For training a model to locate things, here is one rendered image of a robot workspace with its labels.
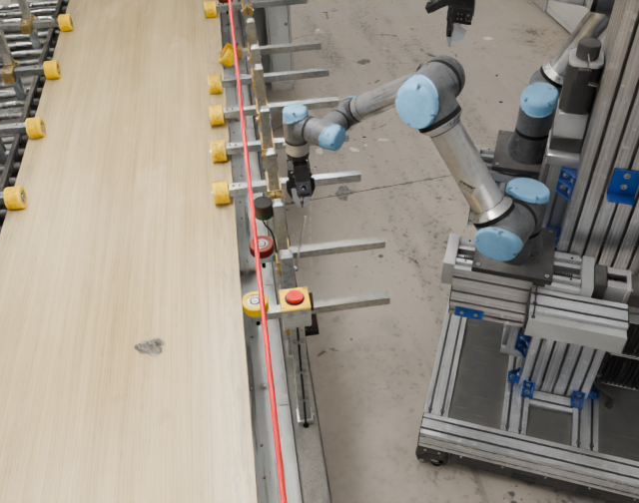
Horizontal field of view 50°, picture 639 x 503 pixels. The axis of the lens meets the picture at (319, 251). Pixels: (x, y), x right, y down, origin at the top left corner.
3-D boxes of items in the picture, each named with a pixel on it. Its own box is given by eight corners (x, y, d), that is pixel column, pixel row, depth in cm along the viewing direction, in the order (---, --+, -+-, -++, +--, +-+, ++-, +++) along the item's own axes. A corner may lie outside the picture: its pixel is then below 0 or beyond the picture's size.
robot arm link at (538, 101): (511, 133, 226) (518, 97, 216) (520, 112, 235) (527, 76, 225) (548, 140, 222) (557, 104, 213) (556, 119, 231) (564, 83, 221)
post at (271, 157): (285, 251, 260) (275, 146, 227) (286, 256, 258) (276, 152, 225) (276, 251, 260) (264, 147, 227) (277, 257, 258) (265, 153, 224)
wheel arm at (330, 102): (336, 102, 282) (336, 95, 279) (338, 107, 279) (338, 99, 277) (216, 115, 278) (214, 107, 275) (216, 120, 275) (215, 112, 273)
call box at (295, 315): (309, 306, 173) (307, 285, 167) (312, 327, 168) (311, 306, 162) (281, 310, 172) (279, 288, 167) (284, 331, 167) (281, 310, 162)
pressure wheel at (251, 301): (256, 310, 219) (252, 285, 211) (276, 320, 215) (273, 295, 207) (240, 326, 214) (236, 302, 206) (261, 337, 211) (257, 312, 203)
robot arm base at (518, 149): (552, 142, 238) (558, 117, 231) (549, 167, 228) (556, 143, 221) (508, 136, 242) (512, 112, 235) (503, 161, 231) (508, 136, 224)
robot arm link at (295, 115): (300, 118, 195) (276, 110, 199) (302, 150, 203) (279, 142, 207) (315, 106, 200) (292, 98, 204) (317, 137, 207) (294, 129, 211)
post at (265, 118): (278, 207, 278) (268, 104, 244) (279, 213, 275) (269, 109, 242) (270, 208, 277) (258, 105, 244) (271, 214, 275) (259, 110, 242)
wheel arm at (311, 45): (319, 46, 317) (319, 40, 315) (320, 49, 315) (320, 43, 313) (242, 54, 315) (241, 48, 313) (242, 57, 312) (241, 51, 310)
